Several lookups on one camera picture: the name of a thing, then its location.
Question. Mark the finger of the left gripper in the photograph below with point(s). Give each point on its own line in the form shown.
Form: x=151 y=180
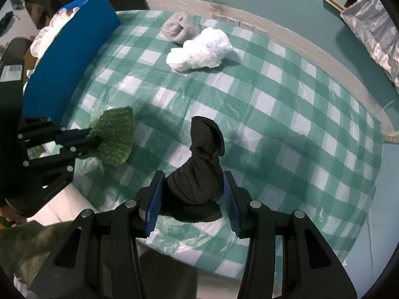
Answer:
x=74 y=143

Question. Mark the wooden window ledge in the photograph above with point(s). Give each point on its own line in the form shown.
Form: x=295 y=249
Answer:
x=336 y=5

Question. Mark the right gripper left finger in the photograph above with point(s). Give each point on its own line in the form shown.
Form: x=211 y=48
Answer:
x=73 y=268

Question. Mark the black sock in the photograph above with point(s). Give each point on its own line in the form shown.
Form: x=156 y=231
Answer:
x=191 y=192

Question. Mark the small grey sock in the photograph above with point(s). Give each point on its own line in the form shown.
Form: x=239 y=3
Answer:
x=180 y=28

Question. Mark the silver foil curtain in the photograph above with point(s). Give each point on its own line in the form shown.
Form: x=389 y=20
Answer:
x=373 y=27

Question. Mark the green knitted cloth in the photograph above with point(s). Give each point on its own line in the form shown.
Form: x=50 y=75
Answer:
x=116 y=128

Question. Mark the blue cardboard box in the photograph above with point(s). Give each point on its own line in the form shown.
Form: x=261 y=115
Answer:
x=60 y=70

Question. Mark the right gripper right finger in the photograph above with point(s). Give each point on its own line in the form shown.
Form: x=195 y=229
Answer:
x=310 y=268

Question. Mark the wall power socket strip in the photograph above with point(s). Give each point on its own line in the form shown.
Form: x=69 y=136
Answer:
x=233 y=21

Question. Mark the green checkered tablecloth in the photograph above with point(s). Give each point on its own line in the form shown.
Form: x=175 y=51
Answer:
x=294 y=138

